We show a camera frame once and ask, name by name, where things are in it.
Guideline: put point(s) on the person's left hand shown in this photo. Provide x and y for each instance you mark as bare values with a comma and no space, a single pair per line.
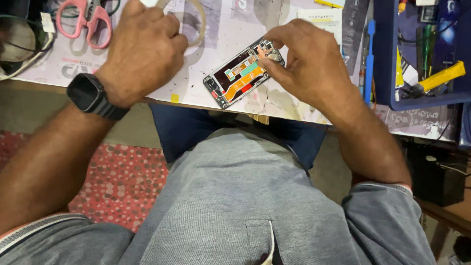
139,62

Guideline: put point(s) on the person's right hand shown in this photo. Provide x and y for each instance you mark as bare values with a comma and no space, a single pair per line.
316,70

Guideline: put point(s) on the person's left fingers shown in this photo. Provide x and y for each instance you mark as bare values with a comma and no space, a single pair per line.
167,31

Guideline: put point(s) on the smartphone without back cover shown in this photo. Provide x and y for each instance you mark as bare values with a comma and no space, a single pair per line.
239,75

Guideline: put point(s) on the clear tape roll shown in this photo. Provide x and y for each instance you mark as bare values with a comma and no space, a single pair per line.
200,25

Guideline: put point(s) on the white printed work mat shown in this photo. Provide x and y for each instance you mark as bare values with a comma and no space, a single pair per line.
228,33

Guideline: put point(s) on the small yellow sticker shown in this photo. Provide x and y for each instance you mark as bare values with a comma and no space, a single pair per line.
174,98

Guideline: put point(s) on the pink scissors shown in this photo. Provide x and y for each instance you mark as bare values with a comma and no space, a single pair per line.
96,22

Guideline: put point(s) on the dark blue trousers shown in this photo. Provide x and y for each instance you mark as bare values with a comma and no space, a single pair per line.
180,128

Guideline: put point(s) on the black smartwatch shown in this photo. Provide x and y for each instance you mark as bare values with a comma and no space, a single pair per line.
88,94

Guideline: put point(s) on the grey round cap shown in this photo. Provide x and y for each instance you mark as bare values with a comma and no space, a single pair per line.
16,42

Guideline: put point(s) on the white paper label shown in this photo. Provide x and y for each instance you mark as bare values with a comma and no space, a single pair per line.
323,20

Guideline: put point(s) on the red dotted floor mat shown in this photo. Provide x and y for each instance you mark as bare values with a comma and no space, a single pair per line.
121,184

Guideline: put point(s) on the grey shirt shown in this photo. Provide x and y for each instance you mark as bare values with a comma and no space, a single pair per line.
239,202

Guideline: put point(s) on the black film strip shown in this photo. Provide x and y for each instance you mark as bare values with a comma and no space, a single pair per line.
355,29

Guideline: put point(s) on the blue plastic pry tool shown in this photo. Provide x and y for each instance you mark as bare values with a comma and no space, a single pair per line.
370,62

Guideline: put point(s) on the blue plastic tool tray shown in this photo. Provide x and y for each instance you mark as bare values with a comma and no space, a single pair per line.
384,55

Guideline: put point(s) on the yellow plastic wedge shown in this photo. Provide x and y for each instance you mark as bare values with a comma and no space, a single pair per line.
399,71

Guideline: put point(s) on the green screwdriver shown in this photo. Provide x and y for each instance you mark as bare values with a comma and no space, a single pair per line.
427,48

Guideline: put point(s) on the black box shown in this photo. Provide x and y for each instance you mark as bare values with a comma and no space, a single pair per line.
436,176

